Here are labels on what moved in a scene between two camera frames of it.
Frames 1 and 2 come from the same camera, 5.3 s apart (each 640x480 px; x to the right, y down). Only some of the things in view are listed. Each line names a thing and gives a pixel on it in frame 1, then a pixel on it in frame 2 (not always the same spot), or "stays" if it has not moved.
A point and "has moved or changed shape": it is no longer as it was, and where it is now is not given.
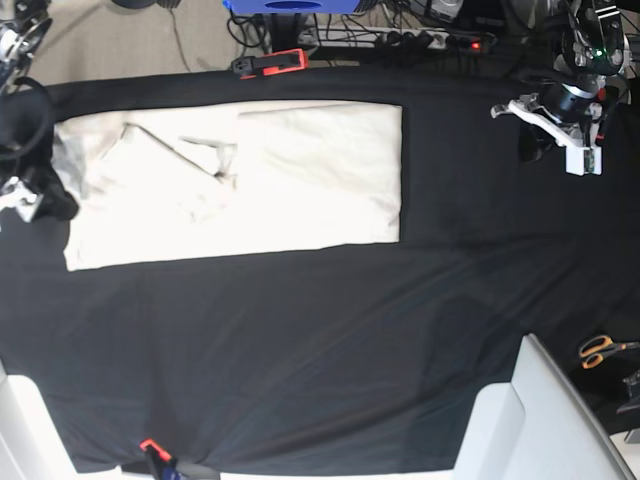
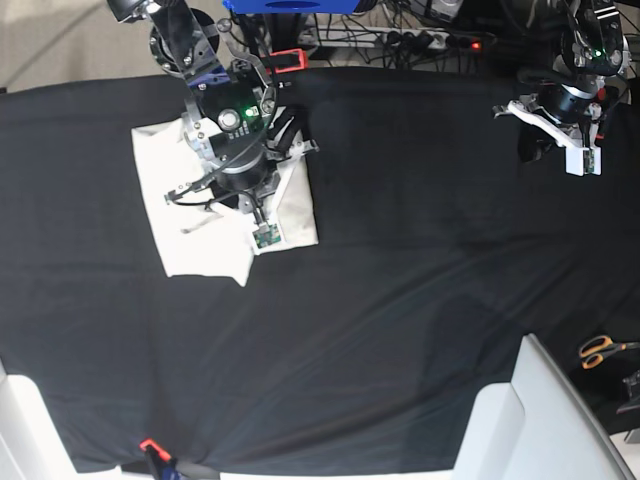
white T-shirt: x=175 y=184 has moved or changed shape
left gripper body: x=32 y=176 to x=235 y=105
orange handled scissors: x=594 y=350 stays
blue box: x=291 y=7 stays
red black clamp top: x=248 y=67 stays
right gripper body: x=593 y=49 stays
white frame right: x=538 y=426 stays
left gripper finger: x=56 y=202 to x=280 y=132
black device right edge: x=633 y=386 stays
